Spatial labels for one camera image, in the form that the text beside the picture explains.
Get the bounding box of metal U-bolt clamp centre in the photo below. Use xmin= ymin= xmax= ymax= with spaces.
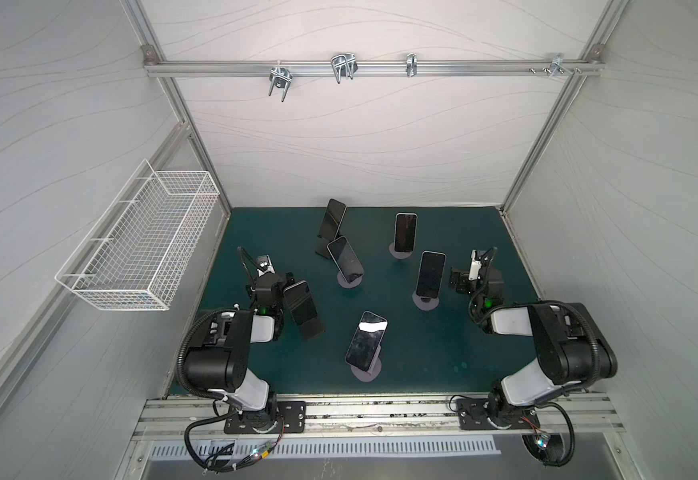
xmin=330 ymin=52 xmax=358 ymax=84

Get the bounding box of teal-edged phone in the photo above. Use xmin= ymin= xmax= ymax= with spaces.
xmin=415 ymin=251 xmax=447 ymax=299

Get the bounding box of metal u-bolt clamp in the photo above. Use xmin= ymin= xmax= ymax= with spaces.
xmin=330 ymin=52 xmax=358 ymax=84
xmin=268 ymin=65 xmax=293 ymax=102

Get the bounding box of aluminium cross rail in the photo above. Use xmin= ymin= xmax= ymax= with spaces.
xmin=145 ymin=58 xmax=606 ymax=78

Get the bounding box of phone on back-centre purple stand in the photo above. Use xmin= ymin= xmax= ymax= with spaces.
xmin=328 ymin=236 xmax=365 ymax=277

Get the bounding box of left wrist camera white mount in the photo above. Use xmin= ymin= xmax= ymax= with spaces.
xmin=256 ymin=255 xmax=275 ymax=277

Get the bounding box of metal U-bolt clamp left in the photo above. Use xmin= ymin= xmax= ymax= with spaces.
xmin=268 ymin=65 xmax=293 ymax=102

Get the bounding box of right base cable bundle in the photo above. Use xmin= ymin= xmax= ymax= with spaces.
xmin=519 ymin=400 xmax=577 ymax=468

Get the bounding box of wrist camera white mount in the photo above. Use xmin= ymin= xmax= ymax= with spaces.
xmin=256 ymin=255 xmax=275 ymax=277
xmin=468 ymin=249 xmax=489 ymax=281

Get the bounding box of phone on black back stand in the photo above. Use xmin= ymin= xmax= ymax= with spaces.
xmin=318 ymin=198 xmax=347 ymax=241

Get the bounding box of green table mat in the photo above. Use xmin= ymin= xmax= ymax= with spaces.
xmin=176 ymin=207 xmax=536 ymax=408

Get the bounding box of slotted cable duct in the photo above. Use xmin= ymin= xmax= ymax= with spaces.
xmin=149 ymin=434 xmax=502 ymax=461

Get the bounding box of base cable bundle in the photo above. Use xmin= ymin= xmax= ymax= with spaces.
xmin=183 ymin=401 xmax=287 ymax=474
xmin=519 ymin=400 xmax=577 ymax=468

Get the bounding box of phone on back-right purple stand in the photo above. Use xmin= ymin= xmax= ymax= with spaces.
xmin=392 ymin=213 xmax=418 ymax=254

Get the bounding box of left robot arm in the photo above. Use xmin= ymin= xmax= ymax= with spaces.
xmin=176 ymin=272 xmax=293 ymax=417

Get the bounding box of pink-edged phone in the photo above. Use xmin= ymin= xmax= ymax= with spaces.
xmin=345 ymin=311 xmax=389 ymax=371

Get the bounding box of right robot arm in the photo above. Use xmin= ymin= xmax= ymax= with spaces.
xmin=448 ymin=266 xmax=618 ymax=428

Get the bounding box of purple-edged phone on black stand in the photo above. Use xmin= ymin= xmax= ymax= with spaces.
xmin=284 ymin=281 xmax=319 ymax=327

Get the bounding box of purple stand front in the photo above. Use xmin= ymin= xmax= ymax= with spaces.
xmin=350 ymin=347 xmax=383 ymax=383

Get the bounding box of left base cable bundle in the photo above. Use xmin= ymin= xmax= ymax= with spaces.
xmin=183 ymin=401 xmax=287 ymax=474

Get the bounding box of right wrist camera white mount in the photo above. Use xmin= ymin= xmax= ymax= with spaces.
xmin=468 ymin=249 xmax=489 ymax=281

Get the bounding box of black stand left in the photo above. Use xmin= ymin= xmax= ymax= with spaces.
xmin=299 ymin=317 xmax=326 ymax=341

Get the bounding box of metal clamp small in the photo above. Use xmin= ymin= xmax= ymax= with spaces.
xmin=406 ymin=53 xmax=418 ymax=78

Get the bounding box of metal bracket right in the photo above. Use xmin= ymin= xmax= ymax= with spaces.
xmin=528 ymin=54 xmax=583 ymax=78

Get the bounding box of white wire basket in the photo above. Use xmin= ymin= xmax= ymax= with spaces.
xmin=55 ymin=160 xmax=219 ymax=311

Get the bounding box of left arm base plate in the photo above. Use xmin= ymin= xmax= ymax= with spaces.
xmin=224 ymin=401 xmax=306 ymax=435

